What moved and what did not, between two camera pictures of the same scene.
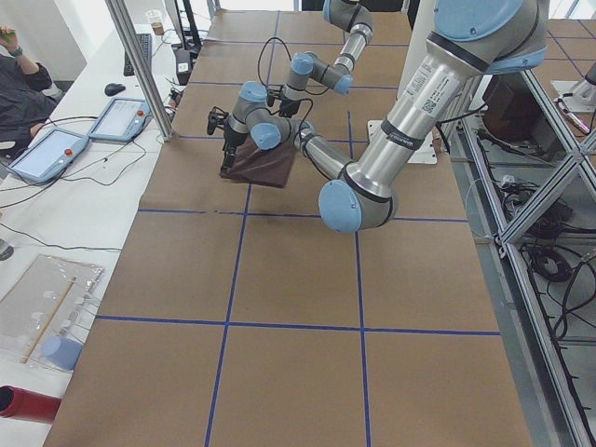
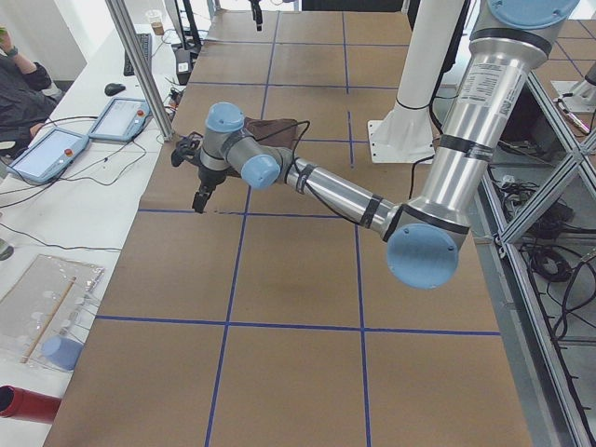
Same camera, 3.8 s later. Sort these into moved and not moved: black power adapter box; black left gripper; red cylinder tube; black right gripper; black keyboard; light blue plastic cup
Moved: black left gripper; black right gripper
Not moved: red cylinder tube; black power adapter box; black keyboard; light blue plastic cup
